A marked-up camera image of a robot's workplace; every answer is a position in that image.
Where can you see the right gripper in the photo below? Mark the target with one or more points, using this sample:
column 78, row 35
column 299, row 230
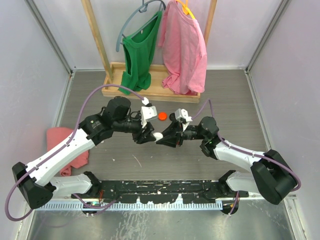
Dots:
column 173, row 129

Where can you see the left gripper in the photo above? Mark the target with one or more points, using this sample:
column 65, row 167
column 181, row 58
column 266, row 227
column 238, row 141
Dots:
column 141, row 137

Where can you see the orange earbud case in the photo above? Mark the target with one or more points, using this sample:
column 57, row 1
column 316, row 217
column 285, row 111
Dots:
column 162, row 116

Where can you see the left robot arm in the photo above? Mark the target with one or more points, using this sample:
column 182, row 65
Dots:
column 37, row 181

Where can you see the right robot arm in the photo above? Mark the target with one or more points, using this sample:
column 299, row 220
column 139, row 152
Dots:
column 267, row 172

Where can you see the wooden clothes rack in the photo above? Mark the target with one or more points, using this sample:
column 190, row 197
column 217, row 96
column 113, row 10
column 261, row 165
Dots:
column 158, row 72

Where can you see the green t-shirt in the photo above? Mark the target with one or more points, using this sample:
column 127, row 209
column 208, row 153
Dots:
column 139, row 50

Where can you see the pink t-shirt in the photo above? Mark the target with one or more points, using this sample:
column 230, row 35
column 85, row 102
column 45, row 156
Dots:
column 184, row 52

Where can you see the red folded cloth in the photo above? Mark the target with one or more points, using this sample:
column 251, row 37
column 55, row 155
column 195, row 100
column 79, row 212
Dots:
column 56, row 135

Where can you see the yellow hanger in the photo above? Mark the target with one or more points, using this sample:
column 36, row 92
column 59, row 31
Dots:
column 185, row 8

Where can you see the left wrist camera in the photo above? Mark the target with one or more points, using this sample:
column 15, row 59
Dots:
column 148, row 112

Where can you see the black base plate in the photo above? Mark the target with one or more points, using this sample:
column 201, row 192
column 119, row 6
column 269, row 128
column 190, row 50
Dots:
column 162, row 191

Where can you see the white cable duct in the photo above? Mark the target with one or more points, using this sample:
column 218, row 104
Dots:
column 178, row 205

